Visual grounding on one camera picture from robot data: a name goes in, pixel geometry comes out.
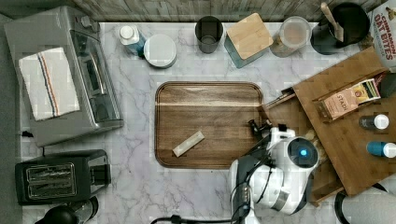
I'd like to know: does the blue spice shaker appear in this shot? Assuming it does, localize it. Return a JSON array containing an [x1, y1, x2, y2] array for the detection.
[[366, 141, 396, 158]]

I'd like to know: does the white round lid container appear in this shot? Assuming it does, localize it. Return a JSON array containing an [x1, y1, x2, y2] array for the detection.
[[144, 34, 177, 68]]

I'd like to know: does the paper towel roll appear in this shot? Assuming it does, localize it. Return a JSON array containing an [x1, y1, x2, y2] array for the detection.
[[334, 184, 396, 224]]

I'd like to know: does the wooden spoon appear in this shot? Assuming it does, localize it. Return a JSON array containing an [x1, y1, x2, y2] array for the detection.
[[320, 2, 344, 42]]

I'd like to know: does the dark spice shaker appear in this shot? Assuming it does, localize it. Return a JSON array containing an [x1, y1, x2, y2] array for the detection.
[[359, 114, 389, 130]]

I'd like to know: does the black kettle lid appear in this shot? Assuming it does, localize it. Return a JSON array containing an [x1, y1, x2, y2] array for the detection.
[[35, 196, 99, 224]]

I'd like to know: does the dark grey cup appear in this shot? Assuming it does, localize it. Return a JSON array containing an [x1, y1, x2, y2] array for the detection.
[[195, 16, 223, 54]]

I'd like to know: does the white striped dish towel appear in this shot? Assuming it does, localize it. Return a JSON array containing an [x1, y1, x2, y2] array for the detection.
[[18, 48, 80, 120]]

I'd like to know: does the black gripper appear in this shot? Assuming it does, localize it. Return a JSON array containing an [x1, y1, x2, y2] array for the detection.
[[248, 119, 273, 139]]

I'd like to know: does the teal canister with bamboo lid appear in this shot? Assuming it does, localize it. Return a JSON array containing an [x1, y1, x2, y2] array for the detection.
[[224, 13, 274, 68]]

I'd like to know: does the black utensil holder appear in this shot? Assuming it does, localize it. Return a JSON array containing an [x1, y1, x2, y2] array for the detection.
[[310, 2, 372, 56]]

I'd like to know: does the clear cereal jar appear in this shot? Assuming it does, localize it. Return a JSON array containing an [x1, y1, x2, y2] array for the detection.
[[270, 16, 312, 58]]

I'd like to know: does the white lidded bottle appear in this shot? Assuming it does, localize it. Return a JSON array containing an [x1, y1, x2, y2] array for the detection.
[[119, 24, 146, 57]]

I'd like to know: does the cinnamon oat bites box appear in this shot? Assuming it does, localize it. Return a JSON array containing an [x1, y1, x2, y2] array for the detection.
[[359, 0, 396, 73]]

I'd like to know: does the stainless toaster oven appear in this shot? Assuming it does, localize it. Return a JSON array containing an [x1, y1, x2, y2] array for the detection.
[[5, 6, 123, 147]]

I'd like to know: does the black two-slot toaster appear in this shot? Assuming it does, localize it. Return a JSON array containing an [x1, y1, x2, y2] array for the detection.
[[15, 149, 111, 205]]

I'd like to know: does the wooden cutting board tray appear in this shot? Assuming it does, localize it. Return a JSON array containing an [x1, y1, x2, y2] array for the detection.
[[154, 81, 265, 169]]

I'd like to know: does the wooden drawer cabinet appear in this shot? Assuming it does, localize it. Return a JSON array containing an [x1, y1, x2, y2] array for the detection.
[[293, 48, 396, 196]]

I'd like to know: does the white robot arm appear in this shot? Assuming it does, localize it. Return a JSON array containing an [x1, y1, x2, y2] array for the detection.
[[229, 119, 319, 224]]

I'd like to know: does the pale butter stick block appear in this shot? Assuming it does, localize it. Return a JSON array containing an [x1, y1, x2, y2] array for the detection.
[[173, 131, 205, 157]]

